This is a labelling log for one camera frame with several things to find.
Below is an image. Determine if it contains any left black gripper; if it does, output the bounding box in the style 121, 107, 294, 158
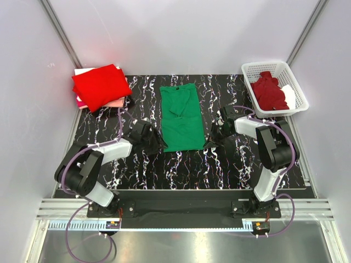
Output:
141, 128, 168, 156

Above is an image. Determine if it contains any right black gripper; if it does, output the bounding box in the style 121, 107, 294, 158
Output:
203, 122, 233, 149

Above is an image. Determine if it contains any green t shirt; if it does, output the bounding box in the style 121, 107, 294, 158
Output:
160, 83, 205, 152

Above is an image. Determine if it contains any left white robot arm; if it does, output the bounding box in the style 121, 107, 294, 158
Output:
54, 120, 168, 217

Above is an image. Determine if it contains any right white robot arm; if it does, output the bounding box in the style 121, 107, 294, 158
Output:
203, 106, 299, 217

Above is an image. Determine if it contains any black marble pattern mat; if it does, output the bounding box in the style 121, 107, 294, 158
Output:
52, 73, 316, 198

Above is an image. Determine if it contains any folded pink t shirt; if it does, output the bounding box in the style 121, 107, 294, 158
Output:
104, 97, 124, 108

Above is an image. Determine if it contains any dark red t shirt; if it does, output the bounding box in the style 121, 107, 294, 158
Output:
251, 71, 289, 111

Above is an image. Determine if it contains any folded red t shirt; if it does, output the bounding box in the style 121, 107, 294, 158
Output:
72, 72, 132, 112

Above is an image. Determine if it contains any folded magenta t shirt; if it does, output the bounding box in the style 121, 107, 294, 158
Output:
76, 100, 86, 108

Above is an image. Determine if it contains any white cloth in basket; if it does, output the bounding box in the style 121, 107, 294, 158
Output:
281, 85, 296, 110

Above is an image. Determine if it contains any white plastic basket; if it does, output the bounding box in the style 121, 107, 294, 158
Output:
241, 60, 309, 118

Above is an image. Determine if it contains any folded white t shirt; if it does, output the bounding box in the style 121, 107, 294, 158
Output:
74, 64, 123, 76

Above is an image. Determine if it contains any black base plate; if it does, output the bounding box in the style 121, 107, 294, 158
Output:
87, 190, 281, 219

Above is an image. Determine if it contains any aluminium frame rail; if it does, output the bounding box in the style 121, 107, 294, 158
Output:
36, 198, 333, 232

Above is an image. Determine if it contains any right aluminium corner post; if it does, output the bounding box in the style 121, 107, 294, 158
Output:
286, 0, 329, 66

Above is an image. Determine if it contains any aluminium corner post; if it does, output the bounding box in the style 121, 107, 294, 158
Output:
38, 0, 82, 68
286, 0, 329, 66

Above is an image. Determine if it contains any left aluminium corner post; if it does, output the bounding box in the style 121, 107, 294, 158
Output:
38, 0, 82, 68

